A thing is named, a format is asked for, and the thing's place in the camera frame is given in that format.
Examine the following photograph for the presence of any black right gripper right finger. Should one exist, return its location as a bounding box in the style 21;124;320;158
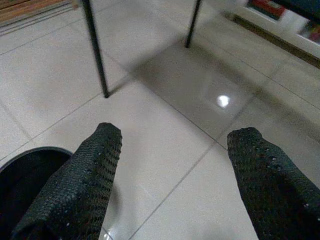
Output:
226;126;320;240

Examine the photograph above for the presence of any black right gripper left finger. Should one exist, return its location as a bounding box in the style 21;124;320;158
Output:
11;122;123;240

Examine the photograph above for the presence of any black round rubbish bin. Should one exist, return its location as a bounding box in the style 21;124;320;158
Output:
0;146;73;240

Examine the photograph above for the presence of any white table with black legs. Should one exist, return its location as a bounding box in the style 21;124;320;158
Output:
81;0;203;99

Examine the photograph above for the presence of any white shelf with colourful books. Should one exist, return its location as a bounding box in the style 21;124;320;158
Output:
224;0;320;68

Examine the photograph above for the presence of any wooden slatted shoe rack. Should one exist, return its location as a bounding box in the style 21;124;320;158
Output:
0;0;78;26

